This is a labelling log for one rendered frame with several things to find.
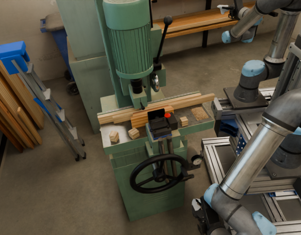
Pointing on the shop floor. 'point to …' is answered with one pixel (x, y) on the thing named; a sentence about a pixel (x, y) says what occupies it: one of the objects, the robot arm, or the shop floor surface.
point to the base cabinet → (122, 180)
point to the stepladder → (39, 92)
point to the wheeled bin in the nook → (49, 21)
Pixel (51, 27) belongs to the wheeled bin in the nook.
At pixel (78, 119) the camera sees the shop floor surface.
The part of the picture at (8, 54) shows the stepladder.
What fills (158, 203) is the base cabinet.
